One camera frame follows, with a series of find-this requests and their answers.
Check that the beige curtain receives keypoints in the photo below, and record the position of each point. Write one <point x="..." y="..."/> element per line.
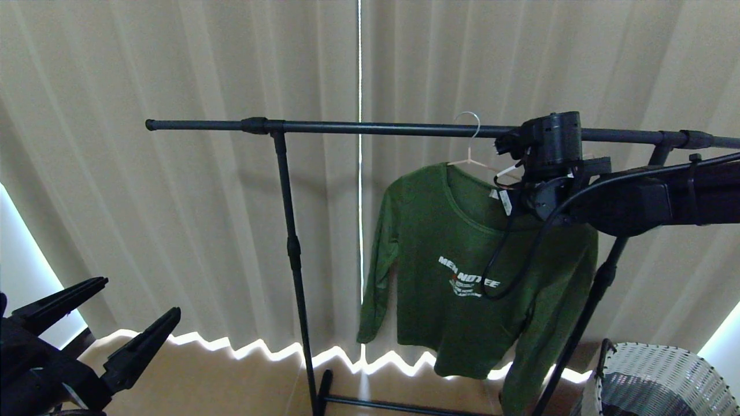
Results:
<point x="144" y="202"/>

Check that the white laundry basket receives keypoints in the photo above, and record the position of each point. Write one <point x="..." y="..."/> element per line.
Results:
<point x="665" y="375"/>

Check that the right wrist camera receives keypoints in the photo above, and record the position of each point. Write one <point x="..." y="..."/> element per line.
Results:
<point x="549" y="141"/>

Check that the green long-sleeved shirt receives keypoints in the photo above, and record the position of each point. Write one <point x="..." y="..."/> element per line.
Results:
<point x="439" y="231"/>

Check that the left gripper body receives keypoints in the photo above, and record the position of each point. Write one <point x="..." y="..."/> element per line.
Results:
<point x="34" y="375"/>

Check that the black clothes rack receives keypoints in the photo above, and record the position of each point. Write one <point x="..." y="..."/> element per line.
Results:
<point x="358" y="127"/>

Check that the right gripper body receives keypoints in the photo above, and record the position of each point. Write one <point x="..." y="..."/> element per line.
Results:
<point x="549" y="196"/>

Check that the pink clothes hanger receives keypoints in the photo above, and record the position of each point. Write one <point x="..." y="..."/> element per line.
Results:
<point x="469" y="153"/>

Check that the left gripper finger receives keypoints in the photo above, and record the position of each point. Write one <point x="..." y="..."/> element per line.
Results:
<point x="139" y="352"/>
<point x="58" y="309"/>

